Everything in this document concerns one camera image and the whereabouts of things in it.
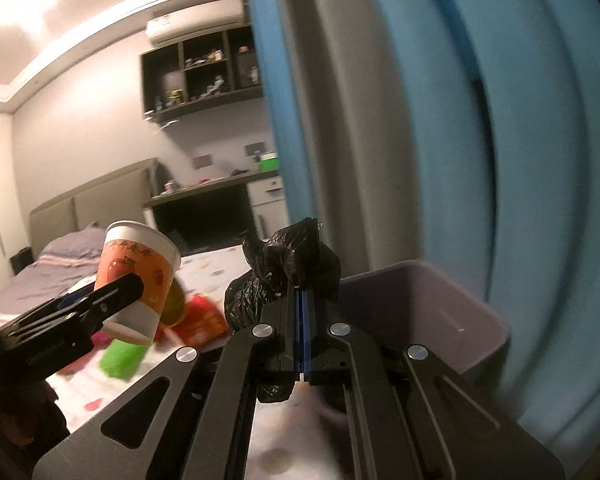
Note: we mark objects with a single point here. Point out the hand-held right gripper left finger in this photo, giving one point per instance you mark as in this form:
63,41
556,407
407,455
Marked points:
286,332

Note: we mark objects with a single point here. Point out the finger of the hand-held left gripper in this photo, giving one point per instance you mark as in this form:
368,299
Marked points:
105,302

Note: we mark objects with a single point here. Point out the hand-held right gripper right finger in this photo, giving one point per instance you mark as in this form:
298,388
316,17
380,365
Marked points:
325,345

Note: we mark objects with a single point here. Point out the apple print paper cup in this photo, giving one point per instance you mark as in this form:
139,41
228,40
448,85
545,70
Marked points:
130,260

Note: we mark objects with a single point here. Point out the black plastic bag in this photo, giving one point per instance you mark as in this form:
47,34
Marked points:
290,255

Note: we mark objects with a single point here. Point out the grey plastic bin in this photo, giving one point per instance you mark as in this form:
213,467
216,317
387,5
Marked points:
420,300

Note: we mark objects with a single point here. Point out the person's left hand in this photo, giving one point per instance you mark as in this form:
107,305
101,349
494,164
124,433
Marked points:
25,415

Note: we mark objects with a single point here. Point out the bright green object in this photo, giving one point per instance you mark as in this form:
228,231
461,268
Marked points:
121,359

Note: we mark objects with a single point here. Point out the grey pillow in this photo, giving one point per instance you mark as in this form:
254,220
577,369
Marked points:
70,245

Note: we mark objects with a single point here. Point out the yellow-green round object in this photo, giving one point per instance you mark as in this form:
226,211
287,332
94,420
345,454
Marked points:
174,305

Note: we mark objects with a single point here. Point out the grey bed blanket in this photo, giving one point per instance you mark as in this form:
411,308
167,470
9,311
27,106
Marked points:
35,285

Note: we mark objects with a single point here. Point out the red paper cup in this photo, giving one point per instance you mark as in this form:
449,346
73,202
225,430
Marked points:
202,322

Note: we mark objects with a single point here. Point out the black bedside box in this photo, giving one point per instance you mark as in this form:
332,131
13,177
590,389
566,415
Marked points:
21,261

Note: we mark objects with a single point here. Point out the printed tablecloth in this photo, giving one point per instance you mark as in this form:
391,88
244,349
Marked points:
210,270

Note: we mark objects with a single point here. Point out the grey padded headboard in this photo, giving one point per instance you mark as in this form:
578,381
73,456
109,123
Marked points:
105,195

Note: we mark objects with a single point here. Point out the dark desk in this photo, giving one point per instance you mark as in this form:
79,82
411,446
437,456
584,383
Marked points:
200,220

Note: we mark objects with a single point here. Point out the white drawer cabinet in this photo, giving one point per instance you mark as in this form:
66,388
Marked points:
267,205

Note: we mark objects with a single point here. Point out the green box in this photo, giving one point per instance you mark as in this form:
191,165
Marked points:
269,161

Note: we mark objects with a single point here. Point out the row of small figurines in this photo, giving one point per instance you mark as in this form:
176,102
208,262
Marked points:
212,87

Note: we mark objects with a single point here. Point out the blue and grey curtain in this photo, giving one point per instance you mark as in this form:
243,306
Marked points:
530,135

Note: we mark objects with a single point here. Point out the white air conditioner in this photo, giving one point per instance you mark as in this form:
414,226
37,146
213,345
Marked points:
195,22

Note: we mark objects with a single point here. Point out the grey wall socket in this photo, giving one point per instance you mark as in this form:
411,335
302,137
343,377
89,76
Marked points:
254,149
202,161

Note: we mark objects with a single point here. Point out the dark wall shelf unit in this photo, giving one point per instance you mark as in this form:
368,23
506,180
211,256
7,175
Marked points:
155,80

